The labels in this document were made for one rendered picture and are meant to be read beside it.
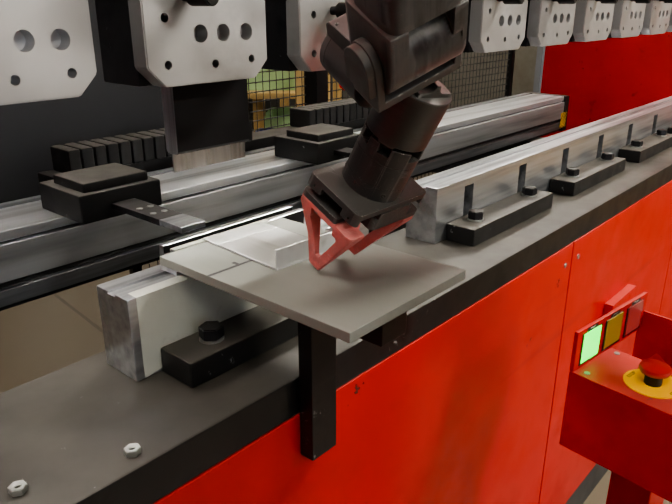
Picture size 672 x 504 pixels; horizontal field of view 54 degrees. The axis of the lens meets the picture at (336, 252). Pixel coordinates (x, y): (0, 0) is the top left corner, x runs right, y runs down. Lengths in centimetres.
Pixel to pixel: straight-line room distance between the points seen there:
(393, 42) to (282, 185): 73
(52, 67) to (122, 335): 28
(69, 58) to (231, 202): 55
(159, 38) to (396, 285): 32
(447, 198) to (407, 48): 65
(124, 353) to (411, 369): 38
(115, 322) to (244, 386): 15
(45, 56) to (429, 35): 31
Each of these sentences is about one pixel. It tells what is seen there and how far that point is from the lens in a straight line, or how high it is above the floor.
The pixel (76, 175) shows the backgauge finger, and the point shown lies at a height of 103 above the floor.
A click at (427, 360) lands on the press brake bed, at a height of 79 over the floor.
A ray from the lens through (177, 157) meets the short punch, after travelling 73.
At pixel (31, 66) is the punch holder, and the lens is 60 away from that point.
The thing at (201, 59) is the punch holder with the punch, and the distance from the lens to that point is 69.
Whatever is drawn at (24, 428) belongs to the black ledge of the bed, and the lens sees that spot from 71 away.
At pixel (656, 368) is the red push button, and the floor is 81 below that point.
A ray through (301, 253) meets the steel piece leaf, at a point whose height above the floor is 101.
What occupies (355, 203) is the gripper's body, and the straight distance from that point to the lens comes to 58.
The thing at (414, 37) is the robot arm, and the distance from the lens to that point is 49.
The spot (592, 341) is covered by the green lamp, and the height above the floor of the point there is 81.
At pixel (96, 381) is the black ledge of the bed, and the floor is 88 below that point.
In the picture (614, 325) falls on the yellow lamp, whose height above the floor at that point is 82.
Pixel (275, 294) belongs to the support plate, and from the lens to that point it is 61.
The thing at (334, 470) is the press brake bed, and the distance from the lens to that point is 85.
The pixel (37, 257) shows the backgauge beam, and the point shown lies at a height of 94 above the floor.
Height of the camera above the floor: 125
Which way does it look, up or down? 21 degrees down
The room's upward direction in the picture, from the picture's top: straight up
